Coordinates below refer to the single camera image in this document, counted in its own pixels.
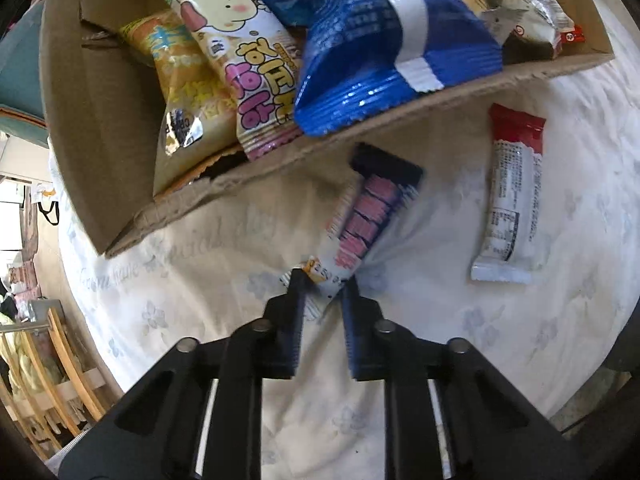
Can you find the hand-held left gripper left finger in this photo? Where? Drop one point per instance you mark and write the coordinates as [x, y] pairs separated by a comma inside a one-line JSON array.
[[287, 320]]

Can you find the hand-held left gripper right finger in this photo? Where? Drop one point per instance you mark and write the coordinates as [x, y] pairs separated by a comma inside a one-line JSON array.
[[352, 330]]

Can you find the purple pink snack bar packet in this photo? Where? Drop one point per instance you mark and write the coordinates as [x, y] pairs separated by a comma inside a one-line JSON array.
[[370, 210]]

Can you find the yellow snack bag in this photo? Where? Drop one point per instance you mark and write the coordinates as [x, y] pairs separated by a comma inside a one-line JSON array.
[[180, 80]]

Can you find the brown cardboard box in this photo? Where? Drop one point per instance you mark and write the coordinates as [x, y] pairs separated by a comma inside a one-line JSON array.
[[95, 110]]

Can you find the dark blue snack bag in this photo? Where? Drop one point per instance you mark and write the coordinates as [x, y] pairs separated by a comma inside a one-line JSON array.
[[360, 35]]

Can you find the white floral duvet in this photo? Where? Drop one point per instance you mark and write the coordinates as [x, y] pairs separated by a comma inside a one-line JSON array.
[[200, 285]]

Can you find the red white snack bar packet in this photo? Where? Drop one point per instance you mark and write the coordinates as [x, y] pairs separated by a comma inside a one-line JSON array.
[[510, 195]]

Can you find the wooden chair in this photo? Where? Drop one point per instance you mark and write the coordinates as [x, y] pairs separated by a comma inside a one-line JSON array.
[[55, 385]]

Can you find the pink cartoon snack bag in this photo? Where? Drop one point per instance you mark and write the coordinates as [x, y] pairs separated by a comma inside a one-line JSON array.
[[240, 45]]

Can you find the white silver snack packet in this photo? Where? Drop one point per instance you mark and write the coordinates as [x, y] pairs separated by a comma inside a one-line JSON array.
[[525, 20]]

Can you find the teal cushion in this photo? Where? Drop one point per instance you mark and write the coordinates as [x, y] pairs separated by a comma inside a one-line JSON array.
[[20, 85]]

